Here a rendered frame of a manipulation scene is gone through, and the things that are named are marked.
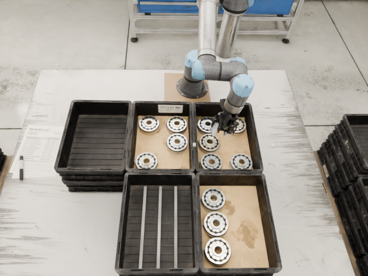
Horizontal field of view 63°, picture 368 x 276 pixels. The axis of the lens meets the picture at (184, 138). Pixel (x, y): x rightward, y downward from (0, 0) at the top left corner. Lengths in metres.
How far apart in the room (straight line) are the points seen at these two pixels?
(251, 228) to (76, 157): 0.86
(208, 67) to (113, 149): 0.62
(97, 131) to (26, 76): 1.78
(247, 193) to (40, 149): 1.08
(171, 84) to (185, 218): 0.83
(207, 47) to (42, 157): 1.01
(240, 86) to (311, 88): 2.13
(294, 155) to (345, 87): 1.75
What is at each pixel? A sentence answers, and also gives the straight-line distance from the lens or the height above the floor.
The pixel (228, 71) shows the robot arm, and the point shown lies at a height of 1.27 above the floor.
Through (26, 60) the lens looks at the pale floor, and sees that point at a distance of 3.43.
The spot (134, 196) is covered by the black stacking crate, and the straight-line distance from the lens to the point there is 1.36.
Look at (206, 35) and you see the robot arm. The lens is 1.25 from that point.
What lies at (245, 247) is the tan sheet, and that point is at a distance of 1.31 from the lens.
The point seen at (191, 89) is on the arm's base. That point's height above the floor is 0.84.
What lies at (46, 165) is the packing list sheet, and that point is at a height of 0.70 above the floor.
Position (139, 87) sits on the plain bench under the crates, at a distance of 1.91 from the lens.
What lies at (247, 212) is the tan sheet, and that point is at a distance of 1.36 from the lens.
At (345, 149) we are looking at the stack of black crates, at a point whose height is 0.48.
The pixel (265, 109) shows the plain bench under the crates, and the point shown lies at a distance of 1.88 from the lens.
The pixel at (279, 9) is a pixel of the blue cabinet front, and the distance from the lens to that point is 3.39.
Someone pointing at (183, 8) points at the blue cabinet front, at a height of 0.37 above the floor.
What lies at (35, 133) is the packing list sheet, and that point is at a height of 0.70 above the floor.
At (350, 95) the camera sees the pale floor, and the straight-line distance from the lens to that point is 3.33.
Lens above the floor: 2.06
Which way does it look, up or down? 55 degrees down
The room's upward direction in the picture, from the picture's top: 4 degrees clockwise
